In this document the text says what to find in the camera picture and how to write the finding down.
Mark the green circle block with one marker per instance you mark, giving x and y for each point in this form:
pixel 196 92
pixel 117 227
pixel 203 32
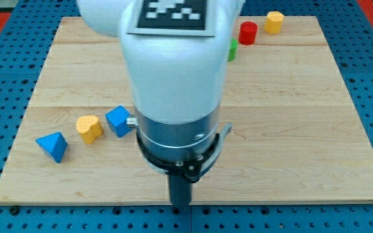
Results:
pixel 233 50

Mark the blue cube block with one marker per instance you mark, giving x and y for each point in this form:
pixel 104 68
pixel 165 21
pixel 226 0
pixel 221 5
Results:
pixel 116 120

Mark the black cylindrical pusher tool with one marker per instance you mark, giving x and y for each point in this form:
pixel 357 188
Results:
pixel 180 191

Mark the yellow heart block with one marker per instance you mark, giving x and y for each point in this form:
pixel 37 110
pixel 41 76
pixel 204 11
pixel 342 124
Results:
pixel 89 128

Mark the black and white marker tag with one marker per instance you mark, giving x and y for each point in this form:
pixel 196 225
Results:
pixel 173 18

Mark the red cylinder block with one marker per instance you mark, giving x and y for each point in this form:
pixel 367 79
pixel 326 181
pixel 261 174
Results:
pixel 247 33

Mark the wooden board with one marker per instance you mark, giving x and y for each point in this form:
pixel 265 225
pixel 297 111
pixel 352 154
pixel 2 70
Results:
pixel 296 136

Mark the yellow hexagon block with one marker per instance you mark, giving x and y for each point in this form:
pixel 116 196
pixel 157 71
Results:
pixel 274 21

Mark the blue triangle block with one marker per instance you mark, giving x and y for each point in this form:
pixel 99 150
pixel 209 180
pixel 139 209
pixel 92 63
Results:
pixel 53 145

